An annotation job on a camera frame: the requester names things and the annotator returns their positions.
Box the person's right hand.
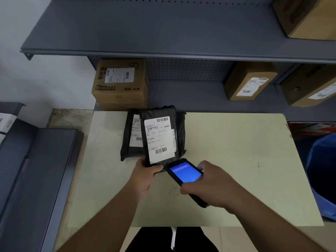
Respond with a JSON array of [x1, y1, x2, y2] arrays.
[[180, 160, 246, 215]]

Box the person's left hand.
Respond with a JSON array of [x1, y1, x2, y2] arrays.
[[127, 157, 164, 201]]

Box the black handheld scanner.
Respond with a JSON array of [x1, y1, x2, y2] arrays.
[[164, 158, 209, 209]]

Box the black parcel with large label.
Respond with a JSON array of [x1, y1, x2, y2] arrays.
[[139, 105, 180, 167]]

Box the person's right forearm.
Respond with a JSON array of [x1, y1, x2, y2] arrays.
[[229, 191, 329, 252]]

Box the person's left forearm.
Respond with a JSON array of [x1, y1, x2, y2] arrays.
[[56, 184, 144, 252]]

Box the black parcel with narrow label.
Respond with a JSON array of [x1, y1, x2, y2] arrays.
[[120, 108, 187, 162]]

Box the person's black trousers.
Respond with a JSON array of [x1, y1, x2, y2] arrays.
[[124, 227, 220, 252]]

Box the flat cardboard box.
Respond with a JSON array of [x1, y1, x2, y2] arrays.
[[96, 101, 148, 111]]

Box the printed cardboard box with label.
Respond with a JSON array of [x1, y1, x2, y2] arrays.
[[91, 59, 149, 105]]

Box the low dark grey shelf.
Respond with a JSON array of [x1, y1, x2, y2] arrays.
[[0, 102, 85, 252]]

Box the small cardboard box with label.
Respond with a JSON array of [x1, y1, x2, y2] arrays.
[[224, 61, 278, 101]]

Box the red printed box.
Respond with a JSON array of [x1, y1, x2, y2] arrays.
[[287, 122, 336, 141]]

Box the blue bag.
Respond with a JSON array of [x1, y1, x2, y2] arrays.
[[305, 132, 336, 221]]

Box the grey metal shelf unit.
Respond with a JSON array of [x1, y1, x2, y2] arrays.
[[20, 0, 336, 123]]

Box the white labelled parcel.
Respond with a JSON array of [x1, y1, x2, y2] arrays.
[[0, 112, 18, 135]]

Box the dark cardboard box with label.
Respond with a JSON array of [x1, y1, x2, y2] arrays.
[[280, 64, 336, 108]]

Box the large plain cardboard box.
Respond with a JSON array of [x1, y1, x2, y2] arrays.
[[271, 0, 336, 41]]

